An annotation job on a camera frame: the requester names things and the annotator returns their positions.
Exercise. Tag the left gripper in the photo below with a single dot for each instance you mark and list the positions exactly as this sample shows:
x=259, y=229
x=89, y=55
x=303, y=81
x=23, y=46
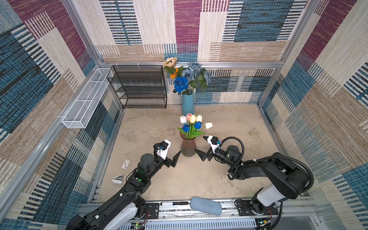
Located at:
x=167, y=163

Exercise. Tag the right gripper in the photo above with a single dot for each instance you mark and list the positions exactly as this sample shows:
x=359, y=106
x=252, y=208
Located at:
x=203, y=155

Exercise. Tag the dark red glass vase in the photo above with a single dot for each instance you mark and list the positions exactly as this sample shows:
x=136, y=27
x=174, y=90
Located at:
x=188, y=146

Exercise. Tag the white tulip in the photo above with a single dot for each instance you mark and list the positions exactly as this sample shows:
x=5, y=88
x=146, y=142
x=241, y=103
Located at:
x=199, y=118
x=205, y=127
x=183, y=120

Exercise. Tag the blue tulip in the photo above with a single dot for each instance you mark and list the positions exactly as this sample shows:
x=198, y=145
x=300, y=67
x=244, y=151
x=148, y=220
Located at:
x=195, y=130
x=184, y=131

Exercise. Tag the yellow tulip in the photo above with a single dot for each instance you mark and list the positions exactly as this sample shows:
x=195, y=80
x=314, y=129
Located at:
x=192, y=121

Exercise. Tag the teal ceramic vase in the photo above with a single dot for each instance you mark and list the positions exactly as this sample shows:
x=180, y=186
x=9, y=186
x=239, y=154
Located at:
x=188, y=104

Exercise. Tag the dark blue rose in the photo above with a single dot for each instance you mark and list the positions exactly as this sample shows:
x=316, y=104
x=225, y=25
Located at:
x=181, y=86

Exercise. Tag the light blue rose bunch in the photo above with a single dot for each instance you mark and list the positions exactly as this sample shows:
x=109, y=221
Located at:
x=196, y=76

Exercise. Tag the orange marigold flower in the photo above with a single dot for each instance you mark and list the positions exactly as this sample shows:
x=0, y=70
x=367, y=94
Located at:
x=175, y=74

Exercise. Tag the cream sunflower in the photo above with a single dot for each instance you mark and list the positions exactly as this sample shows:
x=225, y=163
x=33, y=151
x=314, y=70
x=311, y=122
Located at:
x=169, y=65

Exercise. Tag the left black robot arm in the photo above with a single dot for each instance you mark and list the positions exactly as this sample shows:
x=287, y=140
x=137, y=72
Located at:
x=127, y=203

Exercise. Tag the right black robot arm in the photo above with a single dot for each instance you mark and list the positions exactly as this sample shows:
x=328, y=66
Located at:
x=289, y=177

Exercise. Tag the small white paper tag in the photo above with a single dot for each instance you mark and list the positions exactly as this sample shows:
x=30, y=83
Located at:
x=126, y=164

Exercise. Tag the blue-grey sponge pad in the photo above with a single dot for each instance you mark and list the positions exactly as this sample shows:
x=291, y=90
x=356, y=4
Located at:
x=206, y=206

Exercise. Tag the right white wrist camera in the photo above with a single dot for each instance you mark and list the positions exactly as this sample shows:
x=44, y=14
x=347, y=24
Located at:
x=214, y=143

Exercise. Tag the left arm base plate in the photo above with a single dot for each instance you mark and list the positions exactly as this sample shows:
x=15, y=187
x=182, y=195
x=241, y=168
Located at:
x=148, y=211

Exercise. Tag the black wire shelf rack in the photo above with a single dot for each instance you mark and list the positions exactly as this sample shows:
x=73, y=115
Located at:
x=139, y=86

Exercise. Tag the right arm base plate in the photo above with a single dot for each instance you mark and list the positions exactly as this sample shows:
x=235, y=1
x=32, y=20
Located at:
x=254, y=208

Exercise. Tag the white slotted cable duct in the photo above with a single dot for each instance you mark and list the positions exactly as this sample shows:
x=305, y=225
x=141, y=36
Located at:
x=208, y=224

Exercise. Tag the white mesh wall basket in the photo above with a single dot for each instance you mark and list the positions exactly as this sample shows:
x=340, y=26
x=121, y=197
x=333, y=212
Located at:
x=82, y=109

